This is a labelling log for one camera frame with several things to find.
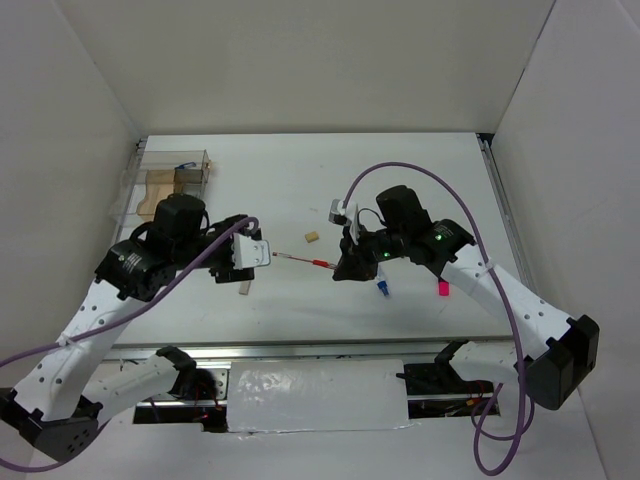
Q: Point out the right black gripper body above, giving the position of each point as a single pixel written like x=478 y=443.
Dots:
x=378 y=245

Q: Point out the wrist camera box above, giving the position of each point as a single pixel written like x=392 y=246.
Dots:
x=345 y=214
x=250 y=253

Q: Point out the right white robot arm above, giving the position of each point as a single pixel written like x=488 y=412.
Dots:
x=552 y=352

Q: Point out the white tape sheet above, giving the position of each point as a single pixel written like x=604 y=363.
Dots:
x=316 y=396

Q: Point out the clear plastic organizer box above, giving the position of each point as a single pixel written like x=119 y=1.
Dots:
x=131 y=184

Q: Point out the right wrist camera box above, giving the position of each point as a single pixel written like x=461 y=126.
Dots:
x=345 y=214

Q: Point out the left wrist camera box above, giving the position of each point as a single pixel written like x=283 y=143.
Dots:
x=250 y=253

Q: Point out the red gel pen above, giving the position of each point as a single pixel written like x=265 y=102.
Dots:
x=315 y=262

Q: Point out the pink highlighter black cap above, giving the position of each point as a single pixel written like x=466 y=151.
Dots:
x=443 y=288

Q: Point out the beige rectangular eraser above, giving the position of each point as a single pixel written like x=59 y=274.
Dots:
x=244 y=288

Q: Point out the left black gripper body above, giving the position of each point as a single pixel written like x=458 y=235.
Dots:
x=221 y=263

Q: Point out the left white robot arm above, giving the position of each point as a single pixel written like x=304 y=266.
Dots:
x=58 y=408

